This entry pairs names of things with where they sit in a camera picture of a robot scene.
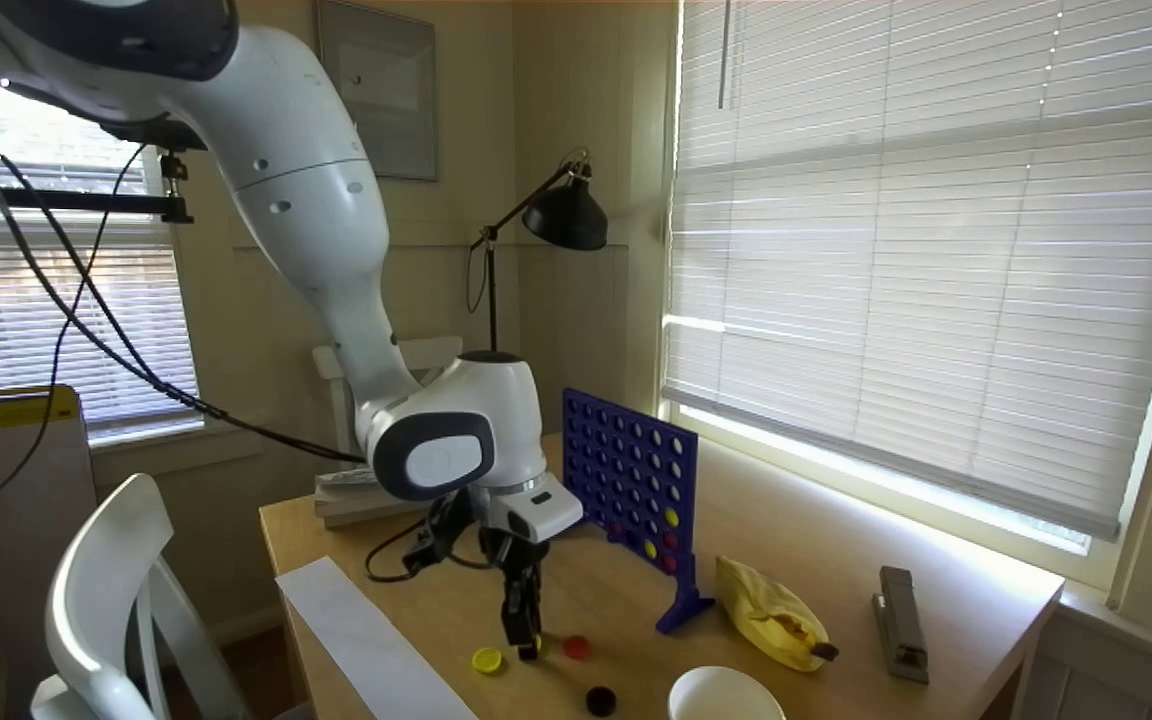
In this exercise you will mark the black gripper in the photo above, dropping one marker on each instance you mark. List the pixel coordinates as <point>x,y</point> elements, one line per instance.
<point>516,561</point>

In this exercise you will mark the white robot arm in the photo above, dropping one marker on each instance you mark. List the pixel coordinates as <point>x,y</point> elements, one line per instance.
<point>303,180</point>

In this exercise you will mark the white paper coffee cup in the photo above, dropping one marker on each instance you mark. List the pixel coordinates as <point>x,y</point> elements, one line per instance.
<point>721,694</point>

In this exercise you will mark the red game chip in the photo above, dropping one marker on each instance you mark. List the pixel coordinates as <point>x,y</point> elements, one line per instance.
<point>579,651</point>

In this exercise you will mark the black game chip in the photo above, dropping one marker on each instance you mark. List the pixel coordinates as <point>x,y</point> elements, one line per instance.
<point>602,702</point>

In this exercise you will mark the white paper sheet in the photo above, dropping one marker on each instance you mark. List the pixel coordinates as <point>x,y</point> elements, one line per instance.
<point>370,651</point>

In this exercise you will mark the blue connect four grid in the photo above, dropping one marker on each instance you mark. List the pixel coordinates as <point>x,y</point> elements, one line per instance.
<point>639,484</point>

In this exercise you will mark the grey box on table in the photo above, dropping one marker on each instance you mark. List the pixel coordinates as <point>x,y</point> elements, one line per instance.
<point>347,499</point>

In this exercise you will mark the yellow banana toy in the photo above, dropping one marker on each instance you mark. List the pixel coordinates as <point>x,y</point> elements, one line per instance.
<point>772,617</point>

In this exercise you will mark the black floor lamp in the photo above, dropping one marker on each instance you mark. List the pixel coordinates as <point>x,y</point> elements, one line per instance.
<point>556,209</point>

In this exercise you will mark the white wooden chair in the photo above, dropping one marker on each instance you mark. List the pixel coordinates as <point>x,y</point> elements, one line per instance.
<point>117,617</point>

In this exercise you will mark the left window blinds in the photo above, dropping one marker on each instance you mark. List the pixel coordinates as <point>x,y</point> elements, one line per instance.
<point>93,339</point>

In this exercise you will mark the white board yellow tape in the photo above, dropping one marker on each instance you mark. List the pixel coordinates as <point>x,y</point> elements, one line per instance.
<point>47,494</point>

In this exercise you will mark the white window blinds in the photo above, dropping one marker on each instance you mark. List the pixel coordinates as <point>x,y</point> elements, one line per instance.
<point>917,235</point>

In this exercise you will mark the framed wall picture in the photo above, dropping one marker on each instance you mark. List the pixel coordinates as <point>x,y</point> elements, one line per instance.
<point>386,78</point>

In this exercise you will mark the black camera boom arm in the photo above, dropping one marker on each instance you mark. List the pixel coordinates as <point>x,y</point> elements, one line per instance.
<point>18,191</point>

